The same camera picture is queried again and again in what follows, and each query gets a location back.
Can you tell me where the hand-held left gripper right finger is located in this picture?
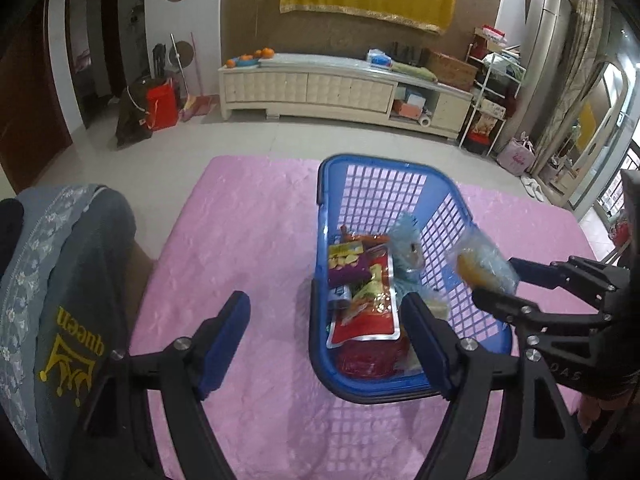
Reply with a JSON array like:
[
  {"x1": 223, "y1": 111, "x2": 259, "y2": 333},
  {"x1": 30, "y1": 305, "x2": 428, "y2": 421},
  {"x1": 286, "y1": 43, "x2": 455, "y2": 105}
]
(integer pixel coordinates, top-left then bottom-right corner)
[{"x1": 401, "y1": 292, "x2": 588, "y2": 480}]

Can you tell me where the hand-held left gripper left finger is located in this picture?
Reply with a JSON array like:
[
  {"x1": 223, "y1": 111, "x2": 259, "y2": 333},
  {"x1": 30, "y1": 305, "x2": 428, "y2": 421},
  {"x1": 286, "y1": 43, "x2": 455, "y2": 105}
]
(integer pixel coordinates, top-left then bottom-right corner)
[{"x1": 75, "y1": 290, "x2": 252, "y2": 480}]

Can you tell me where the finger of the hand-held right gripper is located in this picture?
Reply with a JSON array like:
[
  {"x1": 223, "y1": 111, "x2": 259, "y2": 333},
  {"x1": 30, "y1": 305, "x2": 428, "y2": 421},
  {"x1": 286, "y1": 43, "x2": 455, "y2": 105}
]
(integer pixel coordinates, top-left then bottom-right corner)
[
  {"x1": 509, "y1": 256, "x2": 628, "y2": 306},
  {"x1": 472, "y1": 287, "x2": 613, "y2": 329}
]

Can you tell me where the clear packet orange snack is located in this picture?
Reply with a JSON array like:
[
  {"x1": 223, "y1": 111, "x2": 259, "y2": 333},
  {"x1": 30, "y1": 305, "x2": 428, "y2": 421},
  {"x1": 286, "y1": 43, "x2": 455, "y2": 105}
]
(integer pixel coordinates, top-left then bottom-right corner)
[{"x1": 446, "y1": 227, "x2": 521, "y2": 293}]

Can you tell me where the plain red snack packet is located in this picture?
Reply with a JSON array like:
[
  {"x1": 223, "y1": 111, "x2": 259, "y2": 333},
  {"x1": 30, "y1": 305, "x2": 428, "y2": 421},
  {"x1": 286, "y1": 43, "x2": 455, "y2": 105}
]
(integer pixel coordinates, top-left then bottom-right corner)
[{"x1": 336, "y1": 337, "x2": 406, "y2": 380}]

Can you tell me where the red snack packet green label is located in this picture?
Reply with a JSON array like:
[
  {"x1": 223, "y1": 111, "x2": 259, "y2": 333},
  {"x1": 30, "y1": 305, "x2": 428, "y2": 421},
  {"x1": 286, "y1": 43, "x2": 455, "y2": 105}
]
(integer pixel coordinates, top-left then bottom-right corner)
[{"x1": 327, "y1": 247, "x2": 401, "y2": 348}]

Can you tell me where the small blue snack packet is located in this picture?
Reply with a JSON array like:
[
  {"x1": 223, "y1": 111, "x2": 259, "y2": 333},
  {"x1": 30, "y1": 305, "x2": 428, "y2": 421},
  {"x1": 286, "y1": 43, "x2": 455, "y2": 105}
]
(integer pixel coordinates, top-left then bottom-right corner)
[{"x1": 327, "y1": 285, "x2": 353, "y2": 311}]

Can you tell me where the light blue snack packet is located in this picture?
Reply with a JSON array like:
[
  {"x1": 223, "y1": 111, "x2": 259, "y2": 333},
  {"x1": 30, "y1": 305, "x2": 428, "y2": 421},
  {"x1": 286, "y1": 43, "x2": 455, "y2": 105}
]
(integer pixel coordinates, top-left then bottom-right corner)
[{"x1": 387, "y1": 212, "x2": 433, "y2": 301}]

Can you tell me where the purple and yellow snack packet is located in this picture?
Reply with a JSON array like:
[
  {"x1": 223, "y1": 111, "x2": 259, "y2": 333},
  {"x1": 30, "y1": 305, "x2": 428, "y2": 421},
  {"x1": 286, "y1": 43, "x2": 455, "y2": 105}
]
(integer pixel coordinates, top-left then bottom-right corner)
[{"x1": 327, "y1": 241, "x2": 366, "y2": 288}]

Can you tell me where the orange snack bar packet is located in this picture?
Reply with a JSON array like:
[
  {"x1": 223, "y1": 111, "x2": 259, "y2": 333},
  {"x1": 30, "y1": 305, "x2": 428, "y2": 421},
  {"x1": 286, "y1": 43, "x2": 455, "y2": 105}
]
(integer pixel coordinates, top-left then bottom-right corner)
[{"x1": 340, "y1": 225, "x2": 391, "y2": 248}]

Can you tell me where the blue plastic basket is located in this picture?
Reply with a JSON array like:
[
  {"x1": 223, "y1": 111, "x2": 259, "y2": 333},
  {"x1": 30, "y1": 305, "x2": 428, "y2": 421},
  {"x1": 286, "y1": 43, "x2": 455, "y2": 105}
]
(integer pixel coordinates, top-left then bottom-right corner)
[{"x1": 308, "y1": 154, "x2": 513, "y2": 405}]

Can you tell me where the person's right hand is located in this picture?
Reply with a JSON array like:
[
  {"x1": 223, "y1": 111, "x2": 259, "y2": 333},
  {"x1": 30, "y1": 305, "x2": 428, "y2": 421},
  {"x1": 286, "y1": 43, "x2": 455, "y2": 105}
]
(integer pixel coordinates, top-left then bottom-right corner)
[{"x1": 580, "y1": 397, "x2": 621, "y2": 456}]

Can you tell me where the red garment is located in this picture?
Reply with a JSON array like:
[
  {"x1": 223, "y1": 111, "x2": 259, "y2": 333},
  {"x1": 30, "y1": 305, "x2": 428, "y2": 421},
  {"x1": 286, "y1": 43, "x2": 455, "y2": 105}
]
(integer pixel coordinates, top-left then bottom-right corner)
[{"x1": 610, "y1": 215, "x2": 632, "y2": 248}]

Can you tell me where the pink bag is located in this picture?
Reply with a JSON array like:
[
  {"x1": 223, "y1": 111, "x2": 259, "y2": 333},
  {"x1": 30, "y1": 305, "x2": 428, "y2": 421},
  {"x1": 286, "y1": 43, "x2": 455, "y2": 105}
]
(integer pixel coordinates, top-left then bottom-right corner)
[{"x1": 497, "y1": 137, "x2": 537, "y2": 177}]

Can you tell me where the pink quilted mat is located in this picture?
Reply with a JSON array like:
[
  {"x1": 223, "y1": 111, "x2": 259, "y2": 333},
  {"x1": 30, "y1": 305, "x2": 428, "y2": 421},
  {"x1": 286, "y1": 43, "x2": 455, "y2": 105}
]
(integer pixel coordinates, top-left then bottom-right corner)
[{"x1": 125, "y1": 155, "x2": 601, "y2": 480}]

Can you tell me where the red and yellow box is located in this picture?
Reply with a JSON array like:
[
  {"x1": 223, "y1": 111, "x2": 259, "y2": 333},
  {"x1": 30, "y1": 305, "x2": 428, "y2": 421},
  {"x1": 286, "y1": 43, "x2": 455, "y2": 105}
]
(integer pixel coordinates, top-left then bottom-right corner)
[{"x1": 467, "y1": 110, "x2": 501, "y2": 153}]

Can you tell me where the grey printed garment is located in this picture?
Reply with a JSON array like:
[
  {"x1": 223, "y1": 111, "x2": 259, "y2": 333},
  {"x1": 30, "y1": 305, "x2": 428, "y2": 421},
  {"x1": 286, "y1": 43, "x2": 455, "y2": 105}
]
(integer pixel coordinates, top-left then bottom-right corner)
[{"x1": 0, "y1": 185, "x2": 138, "y2": 476}]

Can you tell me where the white shelf rack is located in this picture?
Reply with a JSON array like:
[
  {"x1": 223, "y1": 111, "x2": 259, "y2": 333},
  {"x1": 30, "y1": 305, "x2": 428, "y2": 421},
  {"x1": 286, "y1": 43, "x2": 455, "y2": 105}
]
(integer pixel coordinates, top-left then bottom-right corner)
[{"x1": 459, "y1": 40, "x2": 526, "y2": 153}]

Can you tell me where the patterned curtain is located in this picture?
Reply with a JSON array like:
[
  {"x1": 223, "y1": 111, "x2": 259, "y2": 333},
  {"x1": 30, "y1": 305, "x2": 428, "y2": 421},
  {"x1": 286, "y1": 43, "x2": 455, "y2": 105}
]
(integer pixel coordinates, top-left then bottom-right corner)
[{"x1": 530, "y1": 0, "x2": 606, "y2": 176}]

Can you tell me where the orange box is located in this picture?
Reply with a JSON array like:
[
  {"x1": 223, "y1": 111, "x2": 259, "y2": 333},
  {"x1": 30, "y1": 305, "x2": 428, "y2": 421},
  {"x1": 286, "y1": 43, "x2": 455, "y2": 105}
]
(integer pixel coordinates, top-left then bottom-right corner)
[{"x1": 392, "y1": 100, "x2": 426, "y2": 120}]

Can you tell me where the stack of folded clothes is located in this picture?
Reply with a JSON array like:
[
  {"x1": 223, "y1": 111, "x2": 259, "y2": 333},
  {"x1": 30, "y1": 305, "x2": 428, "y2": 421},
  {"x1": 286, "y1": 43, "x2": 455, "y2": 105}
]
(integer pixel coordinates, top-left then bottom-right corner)
[{"x1": 487, "y1": 47, "x2": 526, "y2": 73}]

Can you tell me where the cardboard box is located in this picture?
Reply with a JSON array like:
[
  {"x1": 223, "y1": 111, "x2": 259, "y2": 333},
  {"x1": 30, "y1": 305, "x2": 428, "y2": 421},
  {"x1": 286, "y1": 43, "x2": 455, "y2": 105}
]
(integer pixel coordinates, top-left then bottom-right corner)
[{"x1": 425, "y1": 49, "x2": 478, "y2": 92}]

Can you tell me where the folded green cloth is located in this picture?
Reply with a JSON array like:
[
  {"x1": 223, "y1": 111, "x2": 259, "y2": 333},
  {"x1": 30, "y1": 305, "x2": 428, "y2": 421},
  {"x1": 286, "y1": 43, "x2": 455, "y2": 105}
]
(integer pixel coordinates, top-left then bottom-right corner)
[{"x1": 390, "y1": 61, "x2": 436, "y2": 83}]

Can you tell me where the silver standing air conditioner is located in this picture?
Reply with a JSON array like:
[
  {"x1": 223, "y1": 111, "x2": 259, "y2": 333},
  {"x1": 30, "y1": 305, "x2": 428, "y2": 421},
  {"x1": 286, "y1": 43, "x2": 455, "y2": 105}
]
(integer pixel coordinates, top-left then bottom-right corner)
[{"x1": 515, "y1": 0, "x2": 571, "y2": 146}]

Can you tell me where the pink broom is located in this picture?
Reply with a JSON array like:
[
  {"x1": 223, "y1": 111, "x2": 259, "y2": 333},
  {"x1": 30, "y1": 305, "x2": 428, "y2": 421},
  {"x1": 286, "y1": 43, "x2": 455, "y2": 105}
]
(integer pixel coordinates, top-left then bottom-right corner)
[{"x1": 179, "y1": 32, "x2": 218, "y2": 123}]

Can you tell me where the black cloth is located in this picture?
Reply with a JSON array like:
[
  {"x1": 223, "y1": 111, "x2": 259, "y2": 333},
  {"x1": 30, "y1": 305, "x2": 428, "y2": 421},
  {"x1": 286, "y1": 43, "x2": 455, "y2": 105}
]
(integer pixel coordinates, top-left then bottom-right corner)
[{"x1": 0, "y1": 197, "x2": 26, "y2": 281}]

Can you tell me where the black bag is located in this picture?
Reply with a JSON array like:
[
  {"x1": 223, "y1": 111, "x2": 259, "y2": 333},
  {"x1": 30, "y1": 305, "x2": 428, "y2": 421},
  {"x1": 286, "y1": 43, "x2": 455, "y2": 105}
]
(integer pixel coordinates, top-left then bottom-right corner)
[{"x1": 115, "y1": 80, "x2": 153, "y2": 150}]

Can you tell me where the red paper bag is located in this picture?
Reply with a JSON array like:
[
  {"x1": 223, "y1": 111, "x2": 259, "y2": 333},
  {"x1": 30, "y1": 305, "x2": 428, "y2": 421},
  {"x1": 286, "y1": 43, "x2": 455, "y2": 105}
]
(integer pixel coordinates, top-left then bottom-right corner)
[{"x1": 146, "y1": 85, "x2": 180, "y2": 132}]

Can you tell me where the cream low cabinet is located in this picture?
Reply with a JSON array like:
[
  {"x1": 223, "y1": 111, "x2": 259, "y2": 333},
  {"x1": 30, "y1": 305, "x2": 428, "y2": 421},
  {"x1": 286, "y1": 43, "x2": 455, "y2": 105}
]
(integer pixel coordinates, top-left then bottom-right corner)
[{"x1": 218, "y1": 52, "x2": 475, "y2": 142}]

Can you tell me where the white pole with disc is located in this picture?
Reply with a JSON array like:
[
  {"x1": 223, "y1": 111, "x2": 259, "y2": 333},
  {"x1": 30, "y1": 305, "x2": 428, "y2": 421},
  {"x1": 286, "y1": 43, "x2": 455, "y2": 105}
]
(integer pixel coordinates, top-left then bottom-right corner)
[{"x1": 167, "y1": 32, "x2": 193, "y2": 101}]

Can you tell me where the brown wooden door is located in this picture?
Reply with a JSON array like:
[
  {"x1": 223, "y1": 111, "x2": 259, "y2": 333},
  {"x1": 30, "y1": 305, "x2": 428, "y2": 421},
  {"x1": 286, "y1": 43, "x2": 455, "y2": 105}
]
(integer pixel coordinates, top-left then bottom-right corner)
[{"x1": 0, "y1": 0, "x2": 73, "y2": 193}]

